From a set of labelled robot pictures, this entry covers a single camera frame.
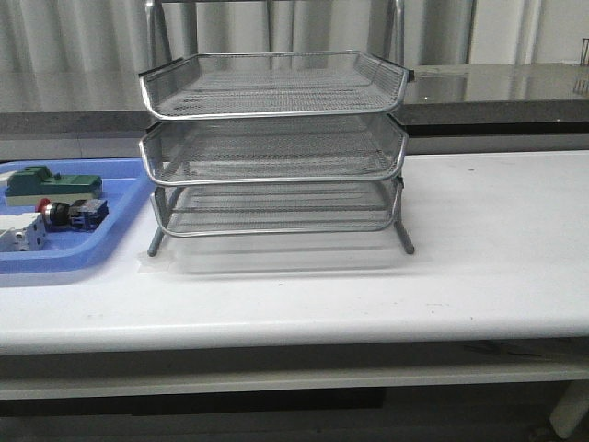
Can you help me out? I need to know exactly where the green electrical module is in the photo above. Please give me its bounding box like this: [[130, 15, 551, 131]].
[[5, 165, 102, 206]]

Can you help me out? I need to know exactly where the red emergency stop button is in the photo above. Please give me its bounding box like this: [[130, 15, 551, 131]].
[[36, 198, 110, 231]]

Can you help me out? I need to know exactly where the blue plastic tray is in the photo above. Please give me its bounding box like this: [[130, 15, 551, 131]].
[[1, 158, 154, 275]]

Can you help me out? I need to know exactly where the grey stone counter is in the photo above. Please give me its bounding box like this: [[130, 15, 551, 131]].
[[1, 64, 588, 136]]

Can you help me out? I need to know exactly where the silver metal rack frame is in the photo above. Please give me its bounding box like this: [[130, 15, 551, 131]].
[[145, 1, 415, 255]]

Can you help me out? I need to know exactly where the silver mesh tray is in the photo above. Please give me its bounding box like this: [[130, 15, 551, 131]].
[[139, 51, 410, 121], [139, 113, 408, 186], [151, 180, 402, 238]]

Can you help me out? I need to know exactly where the white circuit breaker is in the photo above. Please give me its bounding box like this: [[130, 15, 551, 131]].
[[1, 213, 47, 252]]

